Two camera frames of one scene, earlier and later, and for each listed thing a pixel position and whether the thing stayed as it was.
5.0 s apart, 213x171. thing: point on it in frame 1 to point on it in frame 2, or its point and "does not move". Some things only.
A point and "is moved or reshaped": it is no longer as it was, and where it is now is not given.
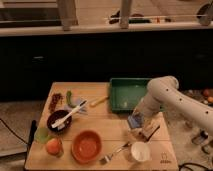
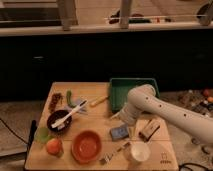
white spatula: x=66 y=116 does not move
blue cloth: x=78 y=101 does not move
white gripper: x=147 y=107 to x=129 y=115
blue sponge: x=136 y=120 is moved or reshaped
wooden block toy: x=149 y=129 does not move
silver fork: x=107 y=157 does not move
